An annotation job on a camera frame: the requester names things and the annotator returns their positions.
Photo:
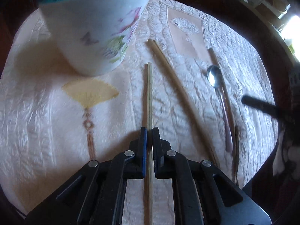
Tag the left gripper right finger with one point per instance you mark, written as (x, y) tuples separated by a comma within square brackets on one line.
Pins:
[(157, 152)]

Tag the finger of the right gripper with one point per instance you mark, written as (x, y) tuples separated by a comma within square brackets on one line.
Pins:
[(262, 106)]

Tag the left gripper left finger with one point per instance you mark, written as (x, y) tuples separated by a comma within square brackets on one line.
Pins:
[(142, 152)]

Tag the white quilted tablecloth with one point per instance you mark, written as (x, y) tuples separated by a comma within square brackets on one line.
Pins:
[(43, 139)]

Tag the floral cup with teal interior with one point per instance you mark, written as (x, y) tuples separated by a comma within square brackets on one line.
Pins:
[(93, 35)]

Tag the metal spoon pink handle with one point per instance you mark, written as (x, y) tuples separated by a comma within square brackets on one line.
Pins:
[(215, 79)]

